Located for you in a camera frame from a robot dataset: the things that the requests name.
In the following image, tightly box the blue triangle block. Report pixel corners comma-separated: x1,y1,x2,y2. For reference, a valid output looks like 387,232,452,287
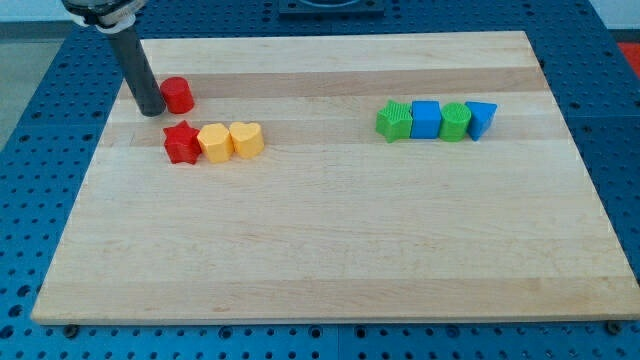
465,101,498,141

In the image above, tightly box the yellow hexagon block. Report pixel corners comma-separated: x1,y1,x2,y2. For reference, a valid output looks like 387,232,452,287
197,123,234,163

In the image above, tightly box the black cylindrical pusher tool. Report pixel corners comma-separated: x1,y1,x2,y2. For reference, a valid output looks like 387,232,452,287
106,26,166,117

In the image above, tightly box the red star block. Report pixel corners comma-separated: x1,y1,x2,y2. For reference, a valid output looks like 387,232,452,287
163,120,201,165

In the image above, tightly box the yellow heart block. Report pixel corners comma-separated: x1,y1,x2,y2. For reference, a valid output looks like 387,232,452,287
229,122,265,159

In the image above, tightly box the green cylinder block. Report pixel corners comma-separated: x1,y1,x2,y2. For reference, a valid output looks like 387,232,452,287
439,102,471,142

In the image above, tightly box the blue cube block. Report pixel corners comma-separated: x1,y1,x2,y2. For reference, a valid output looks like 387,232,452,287
410,100,442,139

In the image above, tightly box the red cylinder block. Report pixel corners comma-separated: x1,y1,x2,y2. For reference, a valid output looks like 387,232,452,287
160,77,195,114

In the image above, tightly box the green star block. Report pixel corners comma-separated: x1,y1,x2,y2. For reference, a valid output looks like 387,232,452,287
375,100,413,143

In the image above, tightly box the wooden board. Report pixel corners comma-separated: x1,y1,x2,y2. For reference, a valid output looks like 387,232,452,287
31,31,639,325

